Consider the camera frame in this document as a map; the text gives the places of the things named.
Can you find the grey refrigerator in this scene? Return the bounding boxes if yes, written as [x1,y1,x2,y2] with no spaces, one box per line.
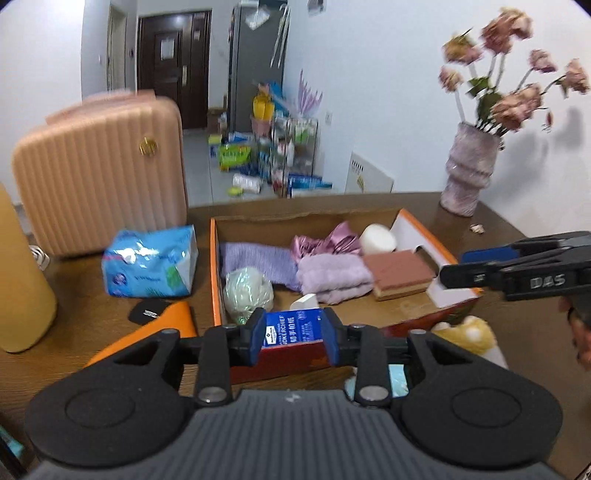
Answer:
[227,2,289,134]

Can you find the lavender folded towel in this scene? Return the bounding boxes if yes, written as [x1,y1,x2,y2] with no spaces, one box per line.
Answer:
[295,253,375,305]

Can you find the yellow plush toy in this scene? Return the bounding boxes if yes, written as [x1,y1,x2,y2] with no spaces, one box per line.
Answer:
[429,315,509,370]

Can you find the white plastic bag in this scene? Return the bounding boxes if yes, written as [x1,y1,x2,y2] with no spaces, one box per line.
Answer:
[232,173,263,193]

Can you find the black small pouch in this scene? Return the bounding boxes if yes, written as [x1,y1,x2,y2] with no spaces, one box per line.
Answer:
[127,299,172,326]

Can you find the green printed bag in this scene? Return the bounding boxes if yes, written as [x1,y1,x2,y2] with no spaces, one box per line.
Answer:
[218,142,252,171]

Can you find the blue tissue pack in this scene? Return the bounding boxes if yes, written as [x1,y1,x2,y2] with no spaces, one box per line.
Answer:
[102,224,199,298]

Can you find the wire storage rack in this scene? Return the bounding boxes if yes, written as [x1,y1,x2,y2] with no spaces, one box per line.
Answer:
[270,115,319,185]

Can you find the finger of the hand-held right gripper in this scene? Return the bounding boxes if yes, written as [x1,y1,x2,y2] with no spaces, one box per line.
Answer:
[438,261,506,291]
[461,232,591,265]

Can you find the purple knit cloth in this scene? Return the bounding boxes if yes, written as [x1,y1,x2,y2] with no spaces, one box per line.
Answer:
[219,242,301,291]

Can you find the dried pink flowers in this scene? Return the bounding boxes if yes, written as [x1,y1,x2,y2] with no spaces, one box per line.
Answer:
[438,7,591,137]

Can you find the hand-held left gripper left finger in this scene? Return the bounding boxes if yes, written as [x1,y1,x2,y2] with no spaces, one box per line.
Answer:
[111,307,267,407]

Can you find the plastic wrapped white ball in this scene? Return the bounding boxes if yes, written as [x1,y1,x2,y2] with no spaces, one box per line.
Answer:
[223,267,275,326]

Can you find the orange-edged cardboard box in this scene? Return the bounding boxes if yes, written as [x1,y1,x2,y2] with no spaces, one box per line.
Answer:
[209,208,485,384]

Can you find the blue printed packet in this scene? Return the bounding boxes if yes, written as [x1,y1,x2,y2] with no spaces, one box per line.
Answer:
[287,174,334,198]

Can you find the yellow bag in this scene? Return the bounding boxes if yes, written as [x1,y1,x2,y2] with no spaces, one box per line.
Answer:
[252,93,276,121]

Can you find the small blue tissue packet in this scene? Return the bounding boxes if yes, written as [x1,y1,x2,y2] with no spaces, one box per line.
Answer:
[262,308,326,349]

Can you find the person's right hand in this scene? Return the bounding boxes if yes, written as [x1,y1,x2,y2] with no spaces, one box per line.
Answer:
[558,295,591,370]

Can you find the pink ribbed vase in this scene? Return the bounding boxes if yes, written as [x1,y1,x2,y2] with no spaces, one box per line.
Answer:
[438,122,503,217]

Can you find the purple wall decoration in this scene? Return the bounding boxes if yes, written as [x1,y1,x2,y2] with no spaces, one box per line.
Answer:
[297,69,325,118]

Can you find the brown sponge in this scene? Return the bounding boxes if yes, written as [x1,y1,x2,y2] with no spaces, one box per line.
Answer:
[362,249,437,302]

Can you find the yellow cylindrical container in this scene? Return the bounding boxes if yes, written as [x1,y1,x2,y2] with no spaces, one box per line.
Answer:
[0,182,58,354]

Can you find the orange box lid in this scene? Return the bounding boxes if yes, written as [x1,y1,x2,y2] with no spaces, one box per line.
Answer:
[83,301,199,370]

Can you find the pink ribbed suitcase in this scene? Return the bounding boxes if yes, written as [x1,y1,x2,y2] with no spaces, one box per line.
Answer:
[11,90,190,258]

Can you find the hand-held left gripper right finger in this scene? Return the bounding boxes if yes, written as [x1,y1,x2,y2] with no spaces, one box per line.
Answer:
[321,307,467,409]

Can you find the dark brown door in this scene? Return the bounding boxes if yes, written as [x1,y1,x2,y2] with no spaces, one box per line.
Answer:
[137,10,213,132]

